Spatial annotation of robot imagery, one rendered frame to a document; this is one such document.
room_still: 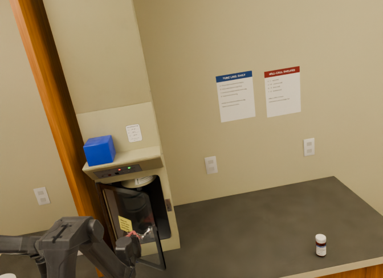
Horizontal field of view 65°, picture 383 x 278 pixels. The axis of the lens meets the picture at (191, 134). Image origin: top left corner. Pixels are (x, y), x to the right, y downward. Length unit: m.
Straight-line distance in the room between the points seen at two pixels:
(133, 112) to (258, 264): 0.87
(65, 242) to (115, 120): 0.69
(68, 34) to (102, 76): 0.20
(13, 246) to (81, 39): 0.78
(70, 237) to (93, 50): 0.77
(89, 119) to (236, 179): 1.03
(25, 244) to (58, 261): 0.45
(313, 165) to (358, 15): 0.92
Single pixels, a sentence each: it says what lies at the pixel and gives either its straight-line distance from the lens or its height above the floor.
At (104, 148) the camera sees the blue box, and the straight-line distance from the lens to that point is 1.27.
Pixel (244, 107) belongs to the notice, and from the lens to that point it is 1.82.
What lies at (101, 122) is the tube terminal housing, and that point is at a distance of 1.34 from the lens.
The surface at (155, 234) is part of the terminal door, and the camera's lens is 1.35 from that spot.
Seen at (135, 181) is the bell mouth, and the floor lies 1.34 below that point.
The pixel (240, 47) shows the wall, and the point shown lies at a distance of 1.76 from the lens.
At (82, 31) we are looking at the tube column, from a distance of 1.30.
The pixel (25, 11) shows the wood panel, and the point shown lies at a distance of 1.30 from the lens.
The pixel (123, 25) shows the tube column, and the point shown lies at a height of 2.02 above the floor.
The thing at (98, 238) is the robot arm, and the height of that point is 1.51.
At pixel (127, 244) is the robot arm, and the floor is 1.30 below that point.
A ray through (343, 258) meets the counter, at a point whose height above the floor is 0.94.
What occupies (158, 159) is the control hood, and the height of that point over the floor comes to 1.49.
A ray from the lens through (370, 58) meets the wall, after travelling 2.10.
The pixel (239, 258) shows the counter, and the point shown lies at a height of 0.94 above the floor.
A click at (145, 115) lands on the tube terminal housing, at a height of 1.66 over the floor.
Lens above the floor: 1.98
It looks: 19 degrees down
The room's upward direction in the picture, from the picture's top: 9 degrees counter-clockwise
